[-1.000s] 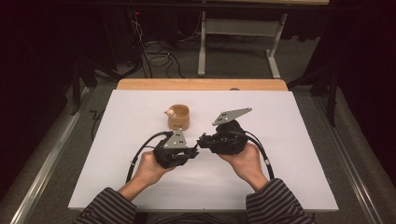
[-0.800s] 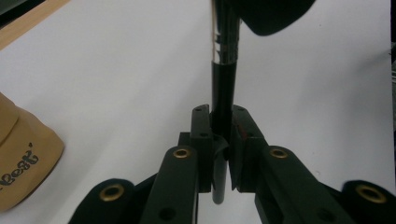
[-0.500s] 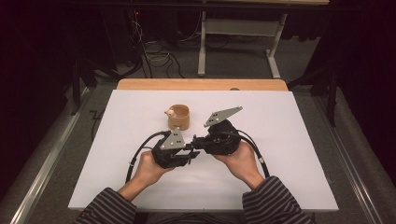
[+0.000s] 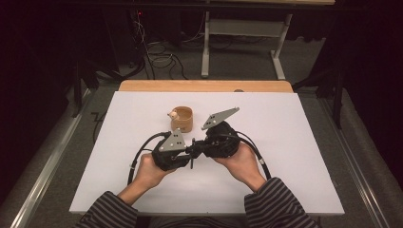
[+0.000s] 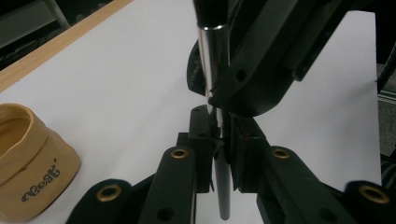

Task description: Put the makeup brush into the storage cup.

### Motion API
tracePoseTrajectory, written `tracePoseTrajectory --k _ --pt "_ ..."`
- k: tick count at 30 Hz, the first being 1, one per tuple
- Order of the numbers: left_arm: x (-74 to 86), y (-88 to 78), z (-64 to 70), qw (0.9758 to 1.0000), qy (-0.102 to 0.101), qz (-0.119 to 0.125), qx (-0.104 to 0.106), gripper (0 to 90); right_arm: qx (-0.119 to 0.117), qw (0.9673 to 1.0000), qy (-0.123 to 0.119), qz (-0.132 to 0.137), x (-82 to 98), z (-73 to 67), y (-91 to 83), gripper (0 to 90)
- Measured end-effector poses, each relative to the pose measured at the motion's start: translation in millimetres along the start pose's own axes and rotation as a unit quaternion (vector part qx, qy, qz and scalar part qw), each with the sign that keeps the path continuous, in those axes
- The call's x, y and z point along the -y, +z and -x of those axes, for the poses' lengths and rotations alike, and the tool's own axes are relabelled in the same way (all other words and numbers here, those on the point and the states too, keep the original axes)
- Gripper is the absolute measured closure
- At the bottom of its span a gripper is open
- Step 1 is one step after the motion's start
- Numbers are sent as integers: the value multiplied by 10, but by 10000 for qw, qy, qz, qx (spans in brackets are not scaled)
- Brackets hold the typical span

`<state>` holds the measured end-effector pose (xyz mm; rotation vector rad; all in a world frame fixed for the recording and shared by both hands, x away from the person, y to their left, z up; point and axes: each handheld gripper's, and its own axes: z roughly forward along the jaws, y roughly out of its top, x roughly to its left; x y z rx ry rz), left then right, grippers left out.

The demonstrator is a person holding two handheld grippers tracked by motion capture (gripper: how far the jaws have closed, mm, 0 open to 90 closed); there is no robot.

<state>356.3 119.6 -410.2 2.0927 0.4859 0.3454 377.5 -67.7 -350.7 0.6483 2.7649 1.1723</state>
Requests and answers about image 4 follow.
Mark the white table cover board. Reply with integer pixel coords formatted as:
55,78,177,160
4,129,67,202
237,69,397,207
68,90,346,218

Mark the person's left hand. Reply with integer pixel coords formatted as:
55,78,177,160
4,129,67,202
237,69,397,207
134,153,177,191

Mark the white metal desk frame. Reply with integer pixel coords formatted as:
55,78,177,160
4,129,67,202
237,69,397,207
201,10,295,81

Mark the black stand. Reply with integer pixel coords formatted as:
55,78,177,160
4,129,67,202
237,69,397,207
292,63,347,130
69,59,100,119

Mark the metal floor rail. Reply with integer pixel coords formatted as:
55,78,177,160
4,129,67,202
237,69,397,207
9,88,93,228
318,97,392,228

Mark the person's right hand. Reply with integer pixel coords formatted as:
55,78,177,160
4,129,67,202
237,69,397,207
213,142,267,193

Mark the tangle of floor cables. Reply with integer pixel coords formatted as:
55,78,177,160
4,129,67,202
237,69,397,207
132,10,207,81

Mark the wooden pen holder with figure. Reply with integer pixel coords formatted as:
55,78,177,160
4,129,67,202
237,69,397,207
166,105,194,134

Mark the wooden table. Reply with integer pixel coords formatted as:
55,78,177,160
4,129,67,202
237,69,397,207
118,79,295,94

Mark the right hand-held gripper black cable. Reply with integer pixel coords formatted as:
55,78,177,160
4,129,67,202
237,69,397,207
235,129,273,181

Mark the black floor cable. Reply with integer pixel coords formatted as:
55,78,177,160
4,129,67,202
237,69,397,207
90,110,108,144

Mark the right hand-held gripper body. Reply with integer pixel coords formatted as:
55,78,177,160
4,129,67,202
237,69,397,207
201,106,241,159

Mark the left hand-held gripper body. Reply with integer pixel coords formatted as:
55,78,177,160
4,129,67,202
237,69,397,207
151,127,191,172

